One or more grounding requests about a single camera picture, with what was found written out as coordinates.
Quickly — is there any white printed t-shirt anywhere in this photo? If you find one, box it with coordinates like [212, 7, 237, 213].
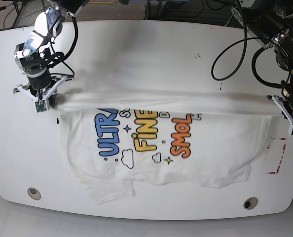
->
[54, 93, 279, 205]

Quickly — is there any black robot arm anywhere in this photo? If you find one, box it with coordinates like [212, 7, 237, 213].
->
[13, 0, 88, 113]
[231, 0, 293, 118]

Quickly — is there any red tape rectangle marking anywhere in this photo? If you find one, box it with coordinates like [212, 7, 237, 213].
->
[264, 137, 287, 174]

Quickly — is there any black tripod stand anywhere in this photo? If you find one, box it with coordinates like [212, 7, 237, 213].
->
[11, 0, 31, 29]

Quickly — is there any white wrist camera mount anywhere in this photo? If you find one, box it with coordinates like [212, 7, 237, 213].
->
[13, 74, 74, 113]
[266, 95, 293, 136]

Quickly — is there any left table cable grommet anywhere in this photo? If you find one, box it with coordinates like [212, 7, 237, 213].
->
[27, 188, 41, 200]

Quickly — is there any table cable grommet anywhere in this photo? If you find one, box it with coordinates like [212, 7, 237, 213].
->
[27, 188, 41, 200]
[243, 197, 258, 210]

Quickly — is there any yellow cable on floor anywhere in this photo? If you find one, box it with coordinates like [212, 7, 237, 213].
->
[65, 0, 115, 23]

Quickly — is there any right table cable grommet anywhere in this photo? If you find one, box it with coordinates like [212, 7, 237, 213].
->
[243, 197, 258, 210]

